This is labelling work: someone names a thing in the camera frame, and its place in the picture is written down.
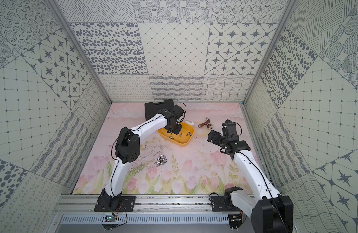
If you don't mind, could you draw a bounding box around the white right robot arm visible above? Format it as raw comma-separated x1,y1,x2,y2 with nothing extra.
208,119,293,233

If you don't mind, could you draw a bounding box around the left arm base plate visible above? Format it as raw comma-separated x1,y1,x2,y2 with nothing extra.
94,188,136,212

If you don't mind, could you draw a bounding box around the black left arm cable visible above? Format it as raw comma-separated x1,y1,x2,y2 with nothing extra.
109,115,165,199

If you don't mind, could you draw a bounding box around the small green circuit board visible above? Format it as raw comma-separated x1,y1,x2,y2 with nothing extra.
104,215,116,222

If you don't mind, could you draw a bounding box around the aluminium mounting rail frame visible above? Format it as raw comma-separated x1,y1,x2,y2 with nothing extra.
53,195,241,230

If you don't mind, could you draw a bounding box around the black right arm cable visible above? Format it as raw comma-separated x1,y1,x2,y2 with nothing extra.
240,151,289,233

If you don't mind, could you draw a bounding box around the white pipe tee fitting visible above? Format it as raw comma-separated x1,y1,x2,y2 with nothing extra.
185,121,194,126

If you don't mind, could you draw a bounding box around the brown water tap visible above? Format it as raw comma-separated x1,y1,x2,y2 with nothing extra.
198,117,213,130

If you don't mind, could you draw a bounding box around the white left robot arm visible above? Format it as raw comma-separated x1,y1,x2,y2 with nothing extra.
102,105,186,199

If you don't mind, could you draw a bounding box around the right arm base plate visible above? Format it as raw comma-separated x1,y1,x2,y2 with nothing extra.
208,193,253,212

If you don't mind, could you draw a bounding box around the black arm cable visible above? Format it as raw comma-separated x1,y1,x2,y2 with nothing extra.
240,151,289,233
109,115,165,199

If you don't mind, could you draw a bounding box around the yellow plastic storage box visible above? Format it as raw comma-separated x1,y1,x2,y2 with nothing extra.
158,122,194,147

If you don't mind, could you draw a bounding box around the pile of metal bits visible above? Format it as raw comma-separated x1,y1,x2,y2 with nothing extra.
155,155,168,167

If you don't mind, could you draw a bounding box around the black plastic tool case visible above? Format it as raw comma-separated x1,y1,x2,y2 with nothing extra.
144,99,174,121

